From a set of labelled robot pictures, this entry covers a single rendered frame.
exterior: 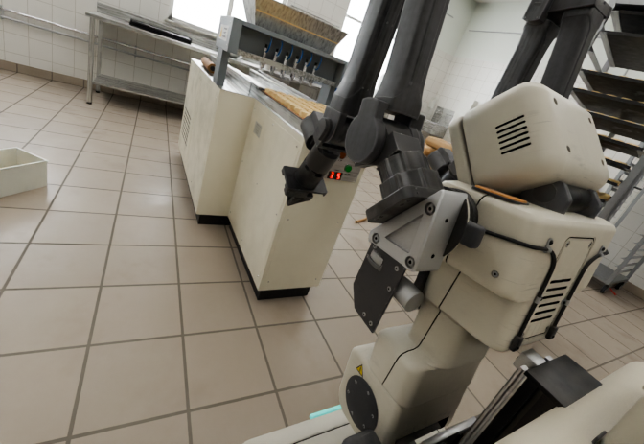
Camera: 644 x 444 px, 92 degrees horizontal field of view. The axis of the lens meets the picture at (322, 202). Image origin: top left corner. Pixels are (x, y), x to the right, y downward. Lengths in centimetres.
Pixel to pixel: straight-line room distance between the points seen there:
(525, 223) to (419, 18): 31
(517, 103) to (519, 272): 23
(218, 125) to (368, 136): 143
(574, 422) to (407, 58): 50
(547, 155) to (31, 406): 136
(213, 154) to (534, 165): 163
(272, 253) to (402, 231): 104
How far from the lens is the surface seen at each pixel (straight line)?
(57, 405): 132
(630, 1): 220
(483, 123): 55
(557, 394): 58
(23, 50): 506
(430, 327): 65
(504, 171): 52
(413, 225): 43
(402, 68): 51
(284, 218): 134
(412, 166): 45
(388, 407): 71
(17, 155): 251
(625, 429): 51
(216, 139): 186
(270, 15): 188
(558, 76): 87
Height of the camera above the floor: 108
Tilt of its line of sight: 21 degrees down
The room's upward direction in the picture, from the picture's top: 20 degrees clockwise
